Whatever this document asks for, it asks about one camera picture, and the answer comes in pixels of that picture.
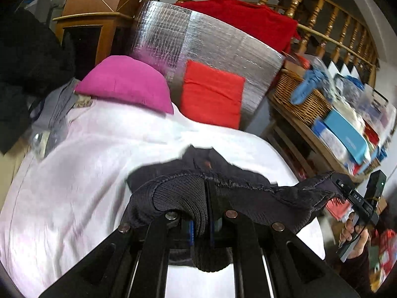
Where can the red blanket on headboard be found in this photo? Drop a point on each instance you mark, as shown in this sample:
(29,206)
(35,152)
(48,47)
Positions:
(259,21)

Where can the light blue cloth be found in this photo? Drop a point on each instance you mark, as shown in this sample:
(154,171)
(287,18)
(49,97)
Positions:
(313,79)

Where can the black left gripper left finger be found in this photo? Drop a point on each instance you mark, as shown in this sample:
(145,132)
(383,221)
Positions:
(129,262)

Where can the magenta pillow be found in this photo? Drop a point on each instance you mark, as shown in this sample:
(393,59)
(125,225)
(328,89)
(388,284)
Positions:
(127,80)

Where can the beige leather armchair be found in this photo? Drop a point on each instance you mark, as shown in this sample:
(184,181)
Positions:
(9,166)

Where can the wooden bed railing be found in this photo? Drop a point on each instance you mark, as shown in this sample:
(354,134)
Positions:
(330,32)

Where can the cluttered wooden side shelf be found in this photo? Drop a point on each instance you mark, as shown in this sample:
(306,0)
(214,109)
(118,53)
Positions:
(298,132)

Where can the red cushion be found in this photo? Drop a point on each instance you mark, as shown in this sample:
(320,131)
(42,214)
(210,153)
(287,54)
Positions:
(211,96)

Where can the black quilted jacket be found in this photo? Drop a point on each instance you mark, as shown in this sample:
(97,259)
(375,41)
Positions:
(179,185)

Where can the black clothes pile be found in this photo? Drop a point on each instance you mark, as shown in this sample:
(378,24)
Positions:
(34,62)

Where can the blue box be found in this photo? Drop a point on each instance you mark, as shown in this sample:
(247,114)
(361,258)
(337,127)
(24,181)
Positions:
(354,141)

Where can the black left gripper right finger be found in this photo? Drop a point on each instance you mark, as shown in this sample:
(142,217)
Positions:
(271,261)

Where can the grey folded garment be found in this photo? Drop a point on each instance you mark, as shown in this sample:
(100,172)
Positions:
(50,111)

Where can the clear plastic bag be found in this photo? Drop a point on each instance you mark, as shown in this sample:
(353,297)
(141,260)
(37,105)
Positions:
(44,142)

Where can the person's right hand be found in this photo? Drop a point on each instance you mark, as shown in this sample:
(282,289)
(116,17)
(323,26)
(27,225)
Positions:
(355,235)

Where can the wooden cabinet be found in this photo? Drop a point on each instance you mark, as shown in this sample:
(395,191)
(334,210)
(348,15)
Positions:
(94,37)

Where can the silver foil insulation panel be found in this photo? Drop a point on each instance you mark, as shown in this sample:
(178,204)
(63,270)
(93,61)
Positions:
(166,36)

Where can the pale pink bedspread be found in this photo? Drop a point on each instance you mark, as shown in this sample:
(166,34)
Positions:
(59,208)

